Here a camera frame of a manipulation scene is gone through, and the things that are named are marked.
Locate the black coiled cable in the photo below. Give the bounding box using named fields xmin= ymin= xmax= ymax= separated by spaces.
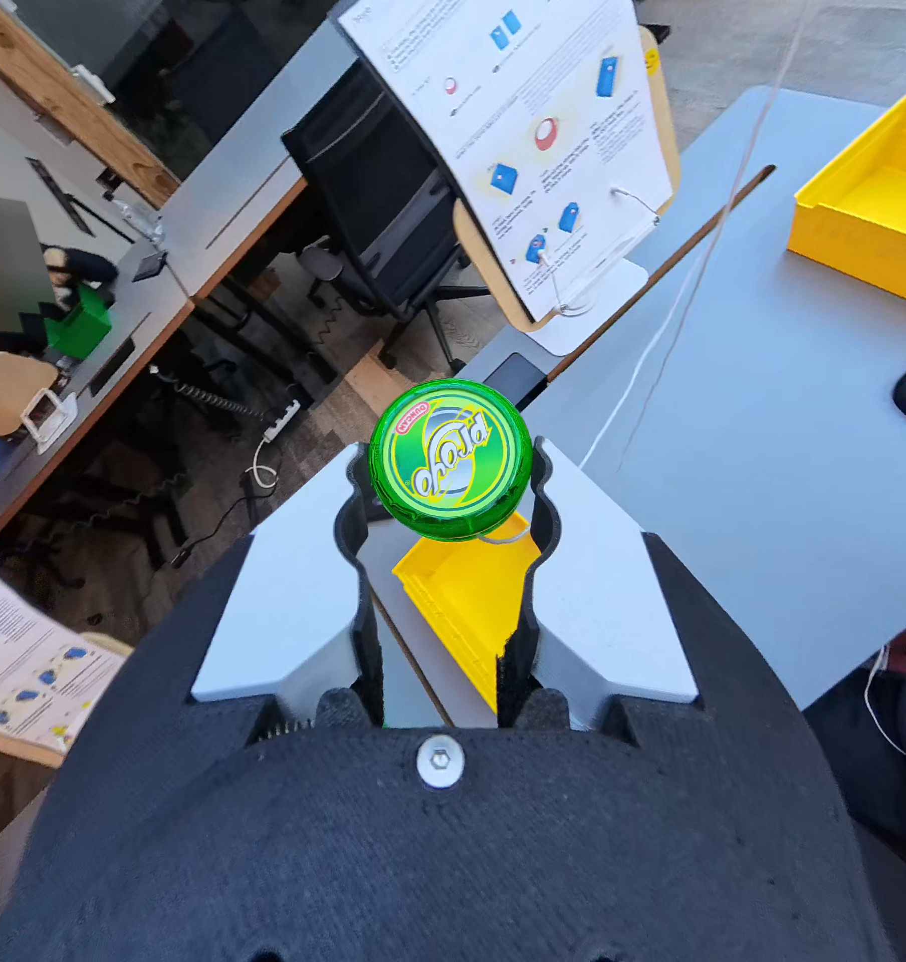
xmin=150 ymin=365 xmax=270 ymax=423

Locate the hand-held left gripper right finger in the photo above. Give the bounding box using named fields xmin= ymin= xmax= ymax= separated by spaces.
xmin=496 ymin=437 xmax=700 ymax=729

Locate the black office chair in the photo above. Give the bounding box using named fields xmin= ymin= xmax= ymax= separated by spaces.
xmin=282 ymin=59 xmax=492 ymax=377

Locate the small yellow plastic tray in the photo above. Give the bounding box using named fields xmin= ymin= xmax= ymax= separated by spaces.
xmin=391 ymin=513 xmax=542 ymax=713

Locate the wooden beam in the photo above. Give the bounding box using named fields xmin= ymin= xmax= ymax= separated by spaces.
xmin=0 ymin=0 xmax=181 ymax=209

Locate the printed instruction sheet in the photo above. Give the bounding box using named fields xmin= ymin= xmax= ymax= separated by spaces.
xmin=345 ymin=0 xmax=674 ymax=323

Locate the green yoyo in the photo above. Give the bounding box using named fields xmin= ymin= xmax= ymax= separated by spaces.
xmin=368 ymin=379 xmax=534 ymax=542

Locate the green plastic box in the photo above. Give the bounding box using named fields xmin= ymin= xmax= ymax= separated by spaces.
xmin=45 ymin=284 xmax=113 ymax=360

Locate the wooden chair back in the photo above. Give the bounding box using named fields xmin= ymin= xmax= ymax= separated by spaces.
xmin=0 ymin=352 xmax=59 ymax=438

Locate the grey desk with wood edge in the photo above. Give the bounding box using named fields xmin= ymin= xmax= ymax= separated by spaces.
xmin=160 ymin=15 xmax=371 ymax=302

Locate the white yoyo string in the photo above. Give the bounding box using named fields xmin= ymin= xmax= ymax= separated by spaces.
xmin=477 ymin=0 xmax=811 ymax=544

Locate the instruction sheet on clipboard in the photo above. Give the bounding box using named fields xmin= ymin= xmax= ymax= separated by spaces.
xmin=0 ymin=560 xmax=127 ymax=768

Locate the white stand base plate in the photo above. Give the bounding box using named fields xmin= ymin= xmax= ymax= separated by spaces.
xmin=532 ymin=258 xmax=649 ymax=357

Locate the large yellow plastic tray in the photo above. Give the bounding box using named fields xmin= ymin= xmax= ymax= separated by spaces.
xmin=787 ymin=84 xmax=906 ymax=311

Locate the wooden document stand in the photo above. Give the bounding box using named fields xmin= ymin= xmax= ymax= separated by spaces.
xmin=453 ymin=26 xmax=682 ymax=333

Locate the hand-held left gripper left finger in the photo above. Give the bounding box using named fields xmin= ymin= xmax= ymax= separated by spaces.
xmin=190 ymin=442 xmax=385 ymax=727

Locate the black phone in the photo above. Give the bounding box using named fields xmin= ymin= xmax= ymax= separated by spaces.
xmin=480 ymin=352 xmax=549 ymax=413

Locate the white paper holder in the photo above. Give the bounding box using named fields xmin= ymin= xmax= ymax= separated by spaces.
xmin=21 ymin=388 xmax=78 ymax=454

